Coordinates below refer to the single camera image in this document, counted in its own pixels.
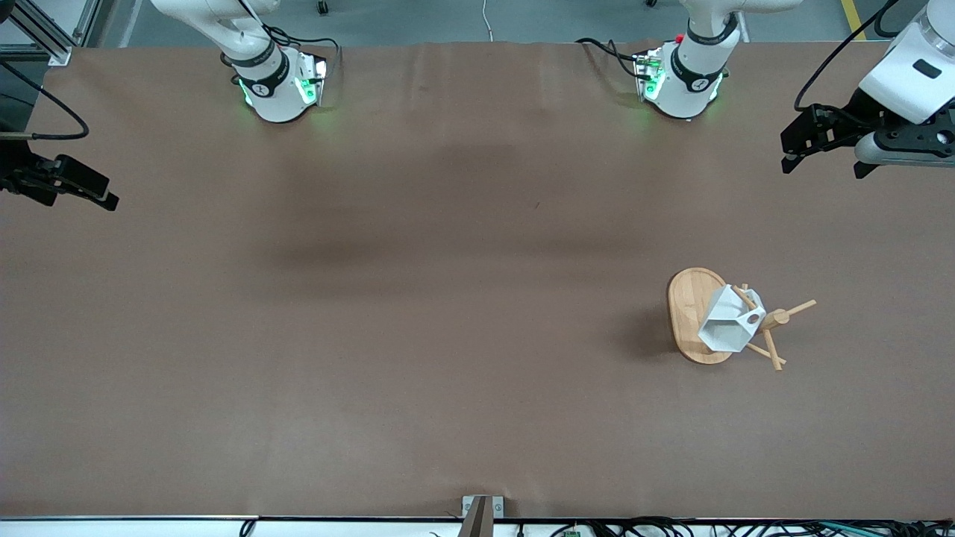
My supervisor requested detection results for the black left base cable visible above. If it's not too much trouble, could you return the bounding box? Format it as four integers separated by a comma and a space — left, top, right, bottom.
574, 37, 646, 81

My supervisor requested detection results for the black cable bundle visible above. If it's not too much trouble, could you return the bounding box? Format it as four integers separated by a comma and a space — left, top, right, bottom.
548, 517, 955, 537

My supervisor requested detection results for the wooden cup rack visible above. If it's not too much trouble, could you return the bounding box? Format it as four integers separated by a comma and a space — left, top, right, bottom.
667, 267, 817, 372

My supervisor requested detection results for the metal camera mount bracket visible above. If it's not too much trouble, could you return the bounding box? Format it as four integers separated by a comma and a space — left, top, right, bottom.
459, 495, 505, 537

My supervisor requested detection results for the white faceted cup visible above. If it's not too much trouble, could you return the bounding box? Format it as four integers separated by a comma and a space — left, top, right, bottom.
698, 283, 768, 354

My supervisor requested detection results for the aluminium frame profile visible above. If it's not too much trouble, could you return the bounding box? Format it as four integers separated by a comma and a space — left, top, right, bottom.
0, 0, 101, 68

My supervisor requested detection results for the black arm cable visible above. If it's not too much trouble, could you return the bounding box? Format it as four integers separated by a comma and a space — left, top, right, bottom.
0, 60, 90, 142
793, 0, 896, 120

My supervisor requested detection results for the white table edge rail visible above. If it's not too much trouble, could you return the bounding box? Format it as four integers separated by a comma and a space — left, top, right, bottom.
0, 516, 955, 537

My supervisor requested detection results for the brown table cover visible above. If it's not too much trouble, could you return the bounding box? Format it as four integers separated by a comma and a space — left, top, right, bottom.
0, 41, 955, 521

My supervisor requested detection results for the black right base cable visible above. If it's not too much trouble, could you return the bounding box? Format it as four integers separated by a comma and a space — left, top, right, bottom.
257, 26, 340, 83

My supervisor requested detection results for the black base cable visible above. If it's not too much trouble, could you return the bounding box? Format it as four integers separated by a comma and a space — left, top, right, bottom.
574, 37, 646, 81
257, 26, 340, 83

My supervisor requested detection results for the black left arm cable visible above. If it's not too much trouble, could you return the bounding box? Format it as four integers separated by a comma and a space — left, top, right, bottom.
793, 0, 896, 120

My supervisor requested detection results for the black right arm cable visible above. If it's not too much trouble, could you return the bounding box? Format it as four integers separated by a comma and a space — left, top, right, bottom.
0, 60, 90, 142

